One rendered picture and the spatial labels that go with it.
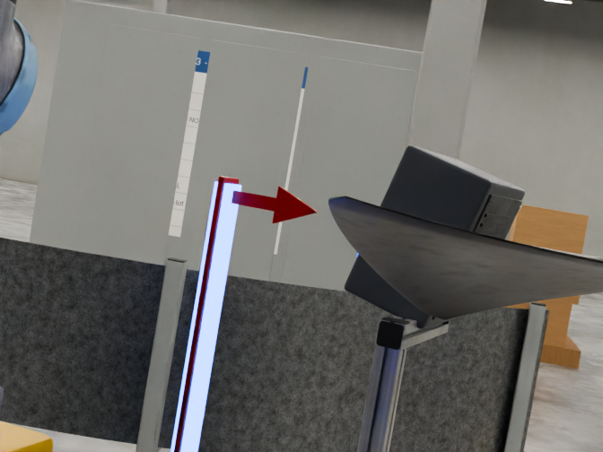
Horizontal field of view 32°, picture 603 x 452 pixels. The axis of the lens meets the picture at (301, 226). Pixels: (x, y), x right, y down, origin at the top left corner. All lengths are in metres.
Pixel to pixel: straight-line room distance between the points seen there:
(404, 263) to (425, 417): 1.94
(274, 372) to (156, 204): 4.53
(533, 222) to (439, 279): 7.98
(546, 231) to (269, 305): 6.44
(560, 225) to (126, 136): 3.65
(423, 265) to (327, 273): 5.99
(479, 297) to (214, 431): 1.71
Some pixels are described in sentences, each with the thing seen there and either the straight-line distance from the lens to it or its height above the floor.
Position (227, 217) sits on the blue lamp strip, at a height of 1.17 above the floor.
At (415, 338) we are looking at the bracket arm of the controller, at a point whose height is 1.03.
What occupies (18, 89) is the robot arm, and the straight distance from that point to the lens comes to 0.84.
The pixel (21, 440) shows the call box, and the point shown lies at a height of 1.07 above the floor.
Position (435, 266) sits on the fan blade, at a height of 1.16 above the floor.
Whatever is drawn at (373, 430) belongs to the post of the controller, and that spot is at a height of 0.93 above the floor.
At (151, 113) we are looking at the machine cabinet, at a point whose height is 1.40.
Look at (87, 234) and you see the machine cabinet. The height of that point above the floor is 0.56.
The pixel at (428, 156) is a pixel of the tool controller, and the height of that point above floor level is 1.24.
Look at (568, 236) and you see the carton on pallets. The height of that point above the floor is 1.04.
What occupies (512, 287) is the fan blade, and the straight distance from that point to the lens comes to 0.68.
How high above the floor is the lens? 1.20
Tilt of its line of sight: 3 degrees down
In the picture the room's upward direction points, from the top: 10 degrees clockwise
